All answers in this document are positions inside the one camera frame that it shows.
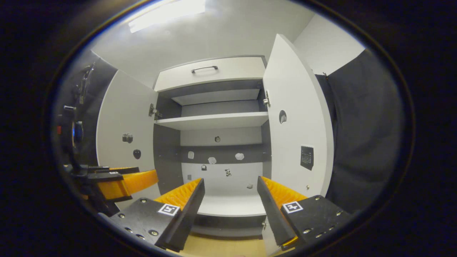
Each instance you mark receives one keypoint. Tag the white cabinet door headphone sticker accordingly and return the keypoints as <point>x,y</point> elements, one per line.
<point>300,107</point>

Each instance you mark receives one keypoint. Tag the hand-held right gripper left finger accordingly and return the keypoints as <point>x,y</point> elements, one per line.
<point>189,214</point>

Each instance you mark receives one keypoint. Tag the white cabinet base board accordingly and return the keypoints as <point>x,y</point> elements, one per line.
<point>232,205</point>

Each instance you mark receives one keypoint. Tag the white cabinet shelf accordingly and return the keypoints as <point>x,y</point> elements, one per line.
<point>214,121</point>

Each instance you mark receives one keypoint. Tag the white double-door shoe cabinet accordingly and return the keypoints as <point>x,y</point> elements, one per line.
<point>167,153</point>

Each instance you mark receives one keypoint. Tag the white cabinet door camera sticker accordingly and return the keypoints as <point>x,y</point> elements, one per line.
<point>121,107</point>

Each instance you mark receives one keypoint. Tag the white cabinet drawer front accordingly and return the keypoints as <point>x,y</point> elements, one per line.
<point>232,69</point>

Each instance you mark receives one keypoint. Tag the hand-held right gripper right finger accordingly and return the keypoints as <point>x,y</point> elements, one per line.
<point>273,214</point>

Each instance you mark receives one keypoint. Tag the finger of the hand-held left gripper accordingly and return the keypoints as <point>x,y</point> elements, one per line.
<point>125,170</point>
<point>139,182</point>

